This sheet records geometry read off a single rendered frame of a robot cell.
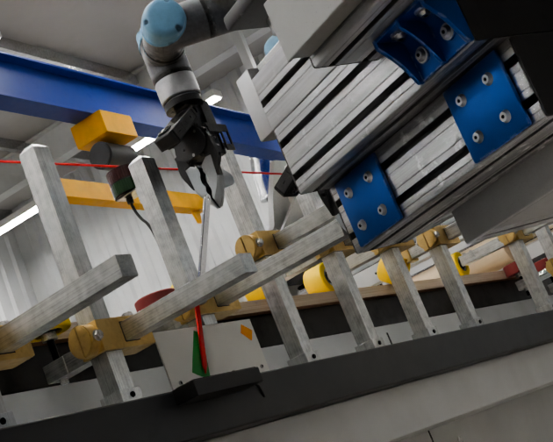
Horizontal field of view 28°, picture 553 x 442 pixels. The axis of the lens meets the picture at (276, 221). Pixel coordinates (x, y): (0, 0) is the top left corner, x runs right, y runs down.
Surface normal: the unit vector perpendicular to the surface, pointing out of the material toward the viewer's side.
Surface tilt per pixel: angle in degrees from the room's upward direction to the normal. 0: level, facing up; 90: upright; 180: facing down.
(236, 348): 90
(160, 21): 90
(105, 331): 90
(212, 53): 90
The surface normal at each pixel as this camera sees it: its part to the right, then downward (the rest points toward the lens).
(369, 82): -0.81, 0.18
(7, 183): -0.47, -0.04
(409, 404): 0.74, -0.43
